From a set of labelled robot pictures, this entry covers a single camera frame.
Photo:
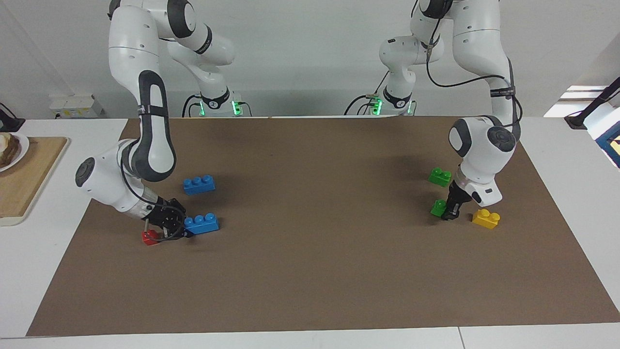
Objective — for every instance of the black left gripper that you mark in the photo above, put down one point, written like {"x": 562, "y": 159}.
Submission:
{"x": 459, "y": 195}

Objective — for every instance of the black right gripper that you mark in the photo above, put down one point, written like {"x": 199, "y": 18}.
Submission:
{"x": 167, "y": 218}

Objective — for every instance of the green two-stud toy brick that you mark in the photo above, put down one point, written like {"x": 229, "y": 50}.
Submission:
{"x": 438, "y": 208}
{"x": 440, "y": 177}

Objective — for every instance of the blue three-stud toy brick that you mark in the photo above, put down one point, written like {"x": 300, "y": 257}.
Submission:
{"x": 198, "y": 185}
{"x": 203, "y": 225}

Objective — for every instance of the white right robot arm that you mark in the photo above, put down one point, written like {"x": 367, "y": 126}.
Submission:
{"x": 133, "y": 53}

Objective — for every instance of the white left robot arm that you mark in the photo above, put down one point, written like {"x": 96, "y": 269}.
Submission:
{"x": 479, "y": 43}

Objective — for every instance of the yellow two-stud toy brick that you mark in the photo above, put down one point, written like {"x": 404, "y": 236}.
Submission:
{"x": 486, "y": 219}

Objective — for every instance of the red one-stud toy brick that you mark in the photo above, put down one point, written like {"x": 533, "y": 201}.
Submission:
{"x": 149, "y": 238}

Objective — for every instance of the brown paper table mat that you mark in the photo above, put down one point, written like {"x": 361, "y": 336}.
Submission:
{"x": 310, "y": 271}

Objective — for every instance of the wooden cutting board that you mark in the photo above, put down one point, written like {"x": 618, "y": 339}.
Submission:
{"x": 29, "y": 189}

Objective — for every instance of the blue framed box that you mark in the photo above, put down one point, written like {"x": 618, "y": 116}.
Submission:
{"x": 609, "y": 145}

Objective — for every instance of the white plate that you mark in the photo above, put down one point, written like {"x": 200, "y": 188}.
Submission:
{"x": 23, "y": 150}

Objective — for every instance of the brown bread slices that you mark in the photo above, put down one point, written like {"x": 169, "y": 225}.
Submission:
{"x": 7, "y": 150}

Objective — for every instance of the white wall socket box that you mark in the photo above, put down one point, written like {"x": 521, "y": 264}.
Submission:
{"x": 72, "y": 106}

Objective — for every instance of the black camera stand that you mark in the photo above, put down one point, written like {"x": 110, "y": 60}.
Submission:
{"x": 593, "y": 104}

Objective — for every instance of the black clamp mount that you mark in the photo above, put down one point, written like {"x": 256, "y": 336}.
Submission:
{"x": 8, "y": 122}

